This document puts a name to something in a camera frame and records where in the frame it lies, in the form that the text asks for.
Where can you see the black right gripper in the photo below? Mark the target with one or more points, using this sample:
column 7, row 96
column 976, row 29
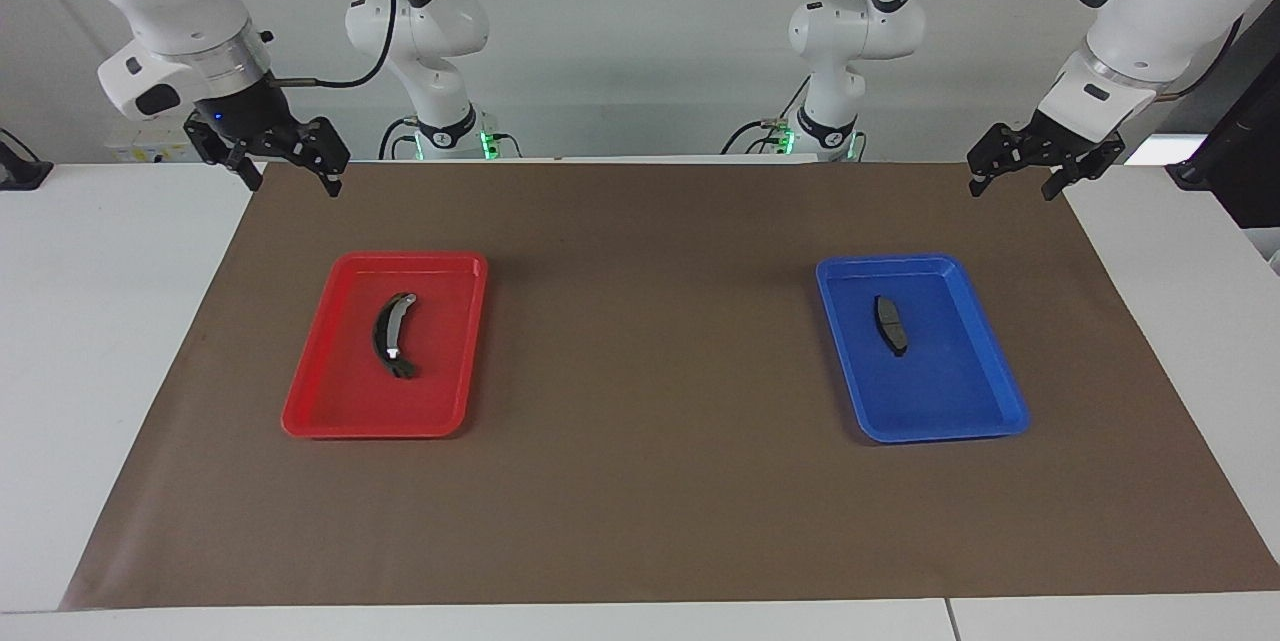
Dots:
column 260, row 126

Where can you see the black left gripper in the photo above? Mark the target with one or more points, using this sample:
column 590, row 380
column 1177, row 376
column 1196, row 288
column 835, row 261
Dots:
column 1040, row 149

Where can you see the small dark brake pad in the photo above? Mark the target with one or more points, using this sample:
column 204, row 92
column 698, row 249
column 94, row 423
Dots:
column 890, row 326

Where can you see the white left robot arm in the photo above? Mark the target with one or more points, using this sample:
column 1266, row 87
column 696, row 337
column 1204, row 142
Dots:
column 1160, row 11

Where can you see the white yellow box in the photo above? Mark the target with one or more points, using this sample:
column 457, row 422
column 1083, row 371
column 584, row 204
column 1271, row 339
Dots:
column 140, row 153

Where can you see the blue plastic tray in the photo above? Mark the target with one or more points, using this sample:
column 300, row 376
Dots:
column 950, row 391

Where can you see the large black stand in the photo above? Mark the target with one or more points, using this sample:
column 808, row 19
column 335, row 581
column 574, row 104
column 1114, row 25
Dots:
column 1240, row 171

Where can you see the red plastic tray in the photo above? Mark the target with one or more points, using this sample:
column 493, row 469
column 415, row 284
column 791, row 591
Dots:
column 330, row 401

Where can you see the brown table mat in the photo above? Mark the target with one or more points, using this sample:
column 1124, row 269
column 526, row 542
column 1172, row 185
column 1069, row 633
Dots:
column 640, row 501

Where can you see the black clamp mount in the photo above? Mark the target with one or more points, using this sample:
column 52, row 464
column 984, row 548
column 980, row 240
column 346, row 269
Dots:
column 20, row 171

